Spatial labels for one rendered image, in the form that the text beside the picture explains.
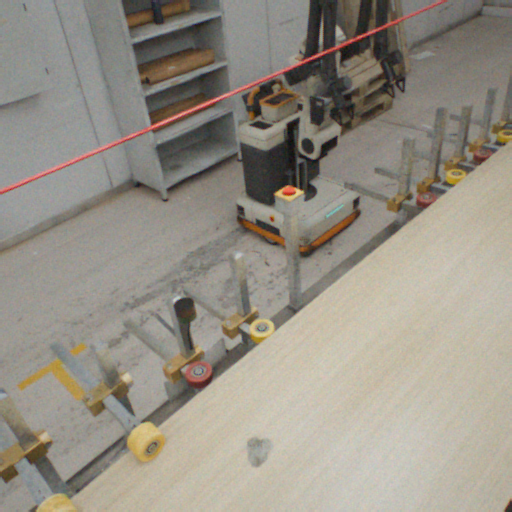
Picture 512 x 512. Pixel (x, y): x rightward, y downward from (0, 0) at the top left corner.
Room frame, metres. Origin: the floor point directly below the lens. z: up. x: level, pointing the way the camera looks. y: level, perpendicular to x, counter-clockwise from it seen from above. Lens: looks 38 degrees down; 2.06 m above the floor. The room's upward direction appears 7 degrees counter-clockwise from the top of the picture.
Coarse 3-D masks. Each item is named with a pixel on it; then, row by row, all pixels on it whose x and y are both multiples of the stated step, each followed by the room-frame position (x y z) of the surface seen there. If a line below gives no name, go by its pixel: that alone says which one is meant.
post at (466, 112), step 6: (468, 102) 2.24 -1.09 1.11; (462, 108) 2.24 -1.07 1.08; (468, 108) 2.22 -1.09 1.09; (462, 114) 2.23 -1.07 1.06; (468, 114) 2.22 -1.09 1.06; (462, 120) 2.23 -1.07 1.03; (468, 120) 2.22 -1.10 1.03; (462, 126) 2.23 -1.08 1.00; (468, 126) 2.23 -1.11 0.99; (462, 132) 2.22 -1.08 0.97; (456, 138) 2.24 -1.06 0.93; (462, 138) 2.22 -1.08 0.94; (456, 144) 2.24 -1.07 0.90; (462, 144) 2.22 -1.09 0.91; (456, 150) 2.23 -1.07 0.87; (462, 150) 2.22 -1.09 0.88; (456, 156) 2.23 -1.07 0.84; (462, 156) 2.22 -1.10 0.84
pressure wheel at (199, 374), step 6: (192, 366) 1.01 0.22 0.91; (198, 366) 1.01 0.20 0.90; (204, 366) 1.01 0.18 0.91; (210, 366) 1.01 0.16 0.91; (186, 372) 0.99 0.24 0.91; (192, 372) 0.99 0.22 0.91; (198, 372) 0.99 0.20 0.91; (204, 372) 0.99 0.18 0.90; (210, 372) 0.98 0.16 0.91; (186, 378) 0.98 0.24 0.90; (192, 378) 0.97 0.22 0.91; (198, 378) 0.96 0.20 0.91; (204, 378) 0.96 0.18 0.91; (210, 378) 0.97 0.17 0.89; (192, 384) 0.96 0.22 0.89; (198, 384) 0.95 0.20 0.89; (204, 384) 0.96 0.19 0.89
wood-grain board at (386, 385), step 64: (448, 192) 1.81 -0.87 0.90; (384, 256) 1.43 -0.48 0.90; (448, 256) 1.39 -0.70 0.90; (320, 320) 1.15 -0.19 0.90; (384, 320) 1.11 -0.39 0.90; (448, 320) 1.08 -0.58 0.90; (256, 384) 0.92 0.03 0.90; (320, 384) 0.89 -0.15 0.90; (384, 384) 0.87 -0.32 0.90; (448, 384) 0.84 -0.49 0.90; (192, 448) 0.74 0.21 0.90; (320, 448) 0.70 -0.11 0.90; (384, 448) 0.68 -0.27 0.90; (448, 448) 0.66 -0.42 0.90
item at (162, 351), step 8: (128, 320) 1.30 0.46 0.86; (128, 328) 1.28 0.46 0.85; (136, 328) 1.26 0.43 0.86; (136, 336) 1.24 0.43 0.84; (144, 336) 1.21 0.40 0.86; (152, 336) 1.21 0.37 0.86; (152, 344) 1.17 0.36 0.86; (160, 344) 1.17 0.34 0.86; (160, 352) 1.13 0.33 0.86; (168, 352) 1.13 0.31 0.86; (168, 360) 1.10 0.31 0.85; (184, 368) 1.05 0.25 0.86; (184, 376) 1.04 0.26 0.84
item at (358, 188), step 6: (348, 180) 2.11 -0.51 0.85; (348, 186) 2.08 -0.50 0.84; (354, 186) 2.05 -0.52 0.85; (360, 186) 2.04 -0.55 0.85; (366, 186) 2.03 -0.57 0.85; (360, 192) 2.02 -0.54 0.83; (366, 192) 2.00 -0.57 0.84; (372, 192) 1.97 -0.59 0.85; (378, 192) 1.97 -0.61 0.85; (378, 198) 1.95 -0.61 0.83; (384, 198) 1.92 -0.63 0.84; (402, 204) 1.85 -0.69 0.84; (408, 204) 1.84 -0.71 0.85; (414, 204) 1.83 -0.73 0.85; (408, 210) 1.83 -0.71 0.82; (414, 210) 1.81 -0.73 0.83; (420, 210) 1.79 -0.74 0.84
